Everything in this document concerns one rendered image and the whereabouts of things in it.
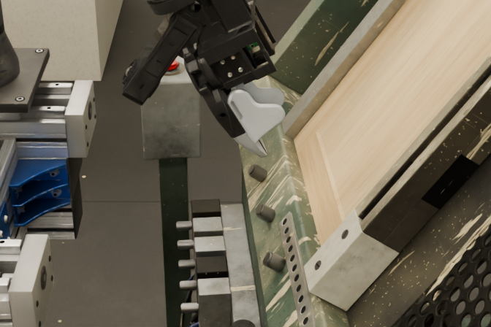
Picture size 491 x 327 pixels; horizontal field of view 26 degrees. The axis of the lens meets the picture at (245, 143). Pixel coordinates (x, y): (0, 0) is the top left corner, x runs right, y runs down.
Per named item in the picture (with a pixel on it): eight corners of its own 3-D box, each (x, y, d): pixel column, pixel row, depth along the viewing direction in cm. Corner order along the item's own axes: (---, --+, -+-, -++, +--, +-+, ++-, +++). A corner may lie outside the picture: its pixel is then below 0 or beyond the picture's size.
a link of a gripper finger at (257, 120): (305, 152, 110) (264, 81, 106) (253, 174, 111) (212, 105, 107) (303, 137, 113) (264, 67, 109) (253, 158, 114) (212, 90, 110)
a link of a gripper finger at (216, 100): (245, 139, 108) (204, 71, 104) (231, 146, 108) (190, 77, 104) (245, 117, 112) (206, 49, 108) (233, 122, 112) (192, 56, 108)
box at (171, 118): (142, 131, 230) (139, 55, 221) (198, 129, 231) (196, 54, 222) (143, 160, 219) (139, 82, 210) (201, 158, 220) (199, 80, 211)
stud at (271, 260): (276, 266, 172) (261, 258, 171) (285, 255, 172) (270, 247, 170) (278, 275, 170) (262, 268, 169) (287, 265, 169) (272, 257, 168)
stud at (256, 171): (259, 177, 196) (246, 170, 195) (267, 168, 195) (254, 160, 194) (261, 185, 193) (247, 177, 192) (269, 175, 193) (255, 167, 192)
